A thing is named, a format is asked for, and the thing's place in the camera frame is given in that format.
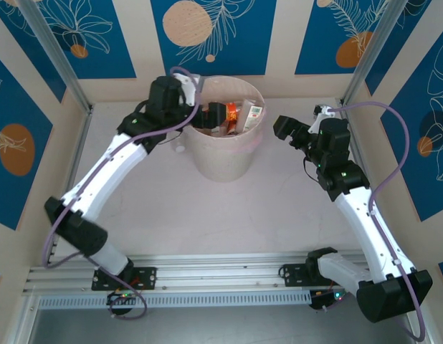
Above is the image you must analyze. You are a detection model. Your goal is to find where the orange label bottle brown cap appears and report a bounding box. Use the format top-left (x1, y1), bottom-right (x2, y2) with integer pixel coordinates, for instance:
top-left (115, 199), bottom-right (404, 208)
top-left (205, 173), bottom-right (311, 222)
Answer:
top-left (224, 102), bottom-right (241, 125)

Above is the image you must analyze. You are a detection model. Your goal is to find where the large white green label bottle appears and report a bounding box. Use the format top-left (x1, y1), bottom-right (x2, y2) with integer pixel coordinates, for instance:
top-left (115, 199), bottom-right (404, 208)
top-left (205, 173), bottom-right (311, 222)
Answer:
top-left (239, 100), bottom-right (264, 132)

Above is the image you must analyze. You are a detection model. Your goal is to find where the clear pink bin liner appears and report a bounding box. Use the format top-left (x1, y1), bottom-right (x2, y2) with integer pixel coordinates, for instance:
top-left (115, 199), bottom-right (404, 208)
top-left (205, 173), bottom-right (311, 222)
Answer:
top-left (192, 75), bottom-right (268, 155)

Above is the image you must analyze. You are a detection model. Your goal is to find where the beige round plastic bin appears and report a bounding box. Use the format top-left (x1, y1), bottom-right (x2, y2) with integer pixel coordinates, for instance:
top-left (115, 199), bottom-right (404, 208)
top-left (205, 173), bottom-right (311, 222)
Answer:
top-left (181, 75), bottom-right (268, 183)

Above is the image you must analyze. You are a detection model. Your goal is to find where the grey metal panel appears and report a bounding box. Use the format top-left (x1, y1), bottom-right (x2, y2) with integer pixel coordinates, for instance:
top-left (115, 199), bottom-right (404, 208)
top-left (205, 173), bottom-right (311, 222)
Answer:
top-left (27, 286), bottom-right (416, 344)

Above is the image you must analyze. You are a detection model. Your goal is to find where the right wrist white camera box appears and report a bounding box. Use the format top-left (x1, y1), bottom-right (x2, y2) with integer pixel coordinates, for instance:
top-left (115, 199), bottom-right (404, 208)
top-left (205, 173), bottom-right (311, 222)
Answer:
top-left (307, 103), bottom-right (334, 135)

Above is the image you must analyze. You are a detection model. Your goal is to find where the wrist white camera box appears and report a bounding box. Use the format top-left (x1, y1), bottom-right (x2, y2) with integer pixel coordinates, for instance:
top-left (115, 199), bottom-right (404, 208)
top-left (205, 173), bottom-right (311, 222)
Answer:
top-left (172, 72), bottom-right (201, 107)
top-left (307, 103), bottom-right (334, 135)

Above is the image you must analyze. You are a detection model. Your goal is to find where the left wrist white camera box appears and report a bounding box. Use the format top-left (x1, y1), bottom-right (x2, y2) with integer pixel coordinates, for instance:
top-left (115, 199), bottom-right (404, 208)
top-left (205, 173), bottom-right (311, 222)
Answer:
top-left (172, 72), bottom-right (201, 107)

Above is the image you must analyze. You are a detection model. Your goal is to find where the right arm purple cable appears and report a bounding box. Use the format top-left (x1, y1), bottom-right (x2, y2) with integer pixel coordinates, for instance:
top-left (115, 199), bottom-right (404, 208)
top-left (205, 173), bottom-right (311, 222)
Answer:
top-left (327, 102), bottom-right (429, 343)

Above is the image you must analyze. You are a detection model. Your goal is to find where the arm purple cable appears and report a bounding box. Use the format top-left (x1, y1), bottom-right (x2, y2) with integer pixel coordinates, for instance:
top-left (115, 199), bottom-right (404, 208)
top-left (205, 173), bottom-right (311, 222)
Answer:
top-left (327, 102), bottom-right (429, 343)
top-left (42, 66), bottom-right (203, 320)

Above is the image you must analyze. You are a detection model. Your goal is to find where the aluminium frame post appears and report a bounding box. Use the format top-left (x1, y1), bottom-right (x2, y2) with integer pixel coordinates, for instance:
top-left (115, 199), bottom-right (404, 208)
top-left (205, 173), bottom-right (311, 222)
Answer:
top-left (16, 0), bottom-right (93, 112)
top-left (341, 0), bottom-right (404, 107)

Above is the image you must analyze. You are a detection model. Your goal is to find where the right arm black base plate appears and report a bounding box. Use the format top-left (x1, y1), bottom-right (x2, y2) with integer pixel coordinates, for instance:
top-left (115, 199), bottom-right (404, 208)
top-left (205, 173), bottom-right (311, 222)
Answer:
top-left (278, 264), bottom-right (350, 287)

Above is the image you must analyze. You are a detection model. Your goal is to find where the aluminium mounting rail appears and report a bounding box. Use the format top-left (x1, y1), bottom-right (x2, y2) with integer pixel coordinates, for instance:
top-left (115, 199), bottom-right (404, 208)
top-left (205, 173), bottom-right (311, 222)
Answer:
top-left (22, 252), bottom-right (419, 297)

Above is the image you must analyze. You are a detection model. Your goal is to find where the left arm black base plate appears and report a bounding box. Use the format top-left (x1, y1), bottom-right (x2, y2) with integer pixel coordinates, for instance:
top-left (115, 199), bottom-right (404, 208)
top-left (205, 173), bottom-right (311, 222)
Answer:
top-left (91, 267), bottom-right (158, 291)

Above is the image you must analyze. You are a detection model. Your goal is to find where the grey slotted cable duct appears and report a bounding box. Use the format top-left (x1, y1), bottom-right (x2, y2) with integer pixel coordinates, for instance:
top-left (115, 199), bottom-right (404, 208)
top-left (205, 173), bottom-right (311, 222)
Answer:
top-left (37, 290), bottom-right (312, 310)

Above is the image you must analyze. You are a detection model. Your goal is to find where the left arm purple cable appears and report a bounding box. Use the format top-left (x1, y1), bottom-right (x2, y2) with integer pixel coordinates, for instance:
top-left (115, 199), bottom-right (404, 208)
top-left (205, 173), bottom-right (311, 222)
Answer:
top-left (42, 66), bottom-right (203, 320)

